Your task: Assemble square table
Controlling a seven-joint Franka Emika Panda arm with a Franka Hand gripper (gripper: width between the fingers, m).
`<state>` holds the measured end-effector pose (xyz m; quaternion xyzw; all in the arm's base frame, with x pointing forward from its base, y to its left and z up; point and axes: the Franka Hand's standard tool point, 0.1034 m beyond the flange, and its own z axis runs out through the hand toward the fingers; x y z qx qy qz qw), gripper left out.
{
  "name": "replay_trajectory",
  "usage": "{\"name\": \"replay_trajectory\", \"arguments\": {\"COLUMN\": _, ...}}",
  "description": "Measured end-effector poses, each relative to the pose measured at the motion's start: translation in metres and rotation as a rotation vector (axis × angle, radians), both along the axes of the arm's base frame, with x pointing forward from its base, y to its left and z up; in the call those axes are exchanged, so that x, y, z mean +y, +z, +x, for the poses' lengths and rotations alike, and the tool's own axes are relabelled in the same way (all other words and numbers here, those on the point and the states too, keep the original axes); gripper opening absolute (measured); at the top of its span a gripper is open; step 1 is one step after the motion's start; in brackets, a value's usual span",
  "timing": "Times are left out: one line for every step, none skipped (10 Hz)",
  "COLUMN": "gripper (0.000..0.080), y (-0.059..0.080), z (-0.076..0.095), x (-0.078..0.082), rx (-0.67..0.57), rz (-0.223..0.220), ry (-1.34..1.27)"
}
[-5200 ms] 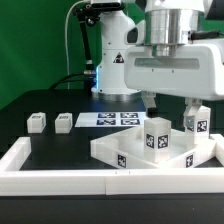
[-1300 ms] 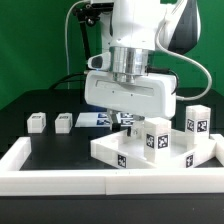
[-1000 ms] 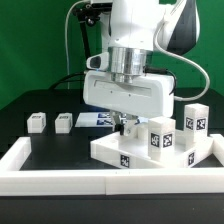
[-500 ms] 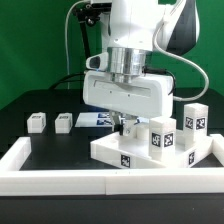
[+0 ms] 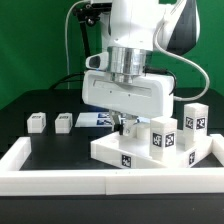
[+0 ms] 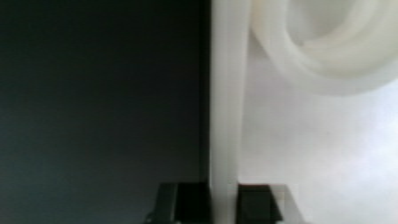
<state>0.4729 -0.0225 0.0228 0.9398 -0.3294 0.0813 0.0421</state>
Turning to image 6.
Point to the white square table top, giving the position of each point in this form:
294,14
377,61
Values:
305,109

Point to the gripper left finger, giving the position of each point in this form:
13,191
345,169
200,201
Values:
182,204

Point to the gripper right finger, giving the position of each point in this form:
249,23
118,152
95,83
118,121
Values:
265,205

